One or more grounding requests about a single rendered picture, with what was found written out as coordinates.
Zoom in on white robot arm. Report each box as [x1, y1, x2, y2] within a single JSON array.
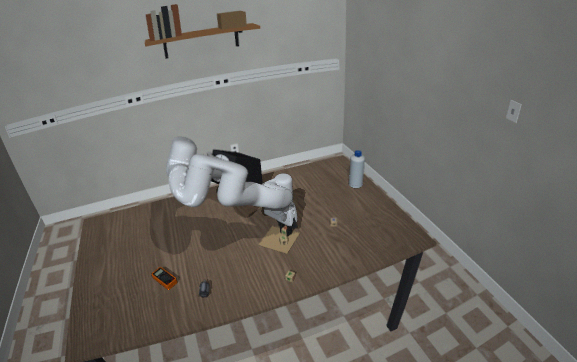
[[166, 136, 295, 221]]

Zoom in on white plastic bottle with blue cap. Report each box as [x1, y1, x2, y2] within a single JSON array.
[[349, 150, 365, 188]]

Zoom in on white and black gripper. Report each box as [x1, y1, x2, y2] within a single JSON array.
[[277, 205, 298, 236]]

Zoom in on tan flat mat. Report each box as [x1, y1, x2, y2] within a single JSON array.
[[259, 226, 300, 254]]

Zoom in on orange multimeter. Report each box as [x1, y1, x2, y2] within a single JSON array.
[[152, 267, 178, 290]]

